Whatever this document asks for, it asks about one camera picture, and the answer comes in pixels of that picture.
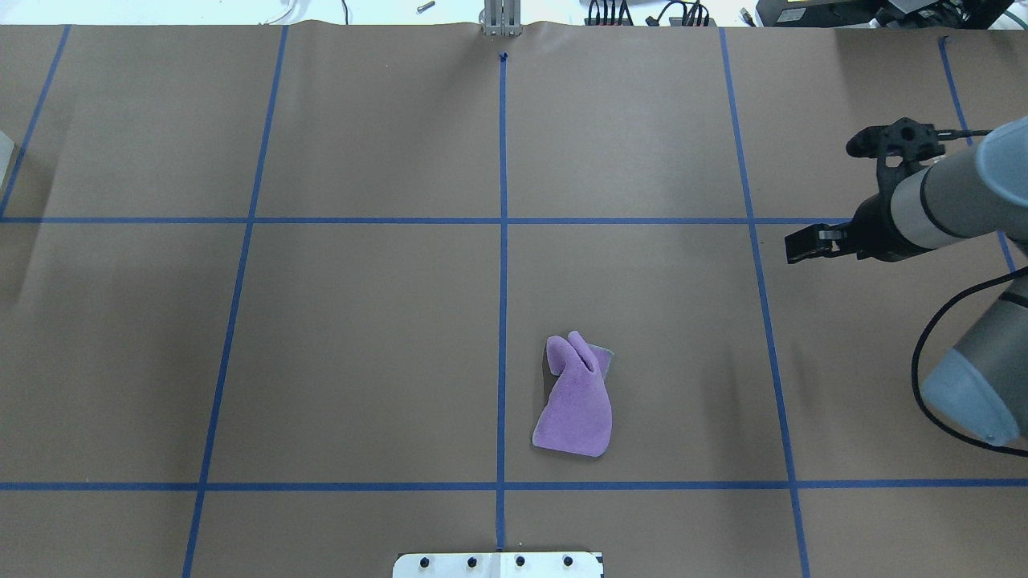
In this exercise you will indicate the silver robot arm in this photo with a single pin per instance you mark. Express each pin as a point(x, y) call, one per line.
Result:
point(938, 188)

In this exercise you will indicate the white pedestal base plate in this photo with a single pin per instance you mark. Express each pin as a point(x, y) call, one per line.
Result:
point(500, 564)

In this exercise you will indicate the purple cloth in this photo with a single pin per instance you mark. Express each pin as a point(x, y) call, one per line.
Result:
point(577, 417)

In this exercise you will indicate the clear plastic storage box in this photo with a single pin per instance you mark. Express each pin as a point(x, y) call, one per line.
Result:
point(7, 152)

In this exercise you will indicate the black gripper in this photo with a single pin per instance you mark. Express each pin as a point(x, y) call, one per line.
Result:
point(875, 230)

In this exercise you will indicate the aluminium frame post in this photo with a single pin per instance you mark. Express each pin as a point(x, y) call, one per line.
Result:
point(501, 18)

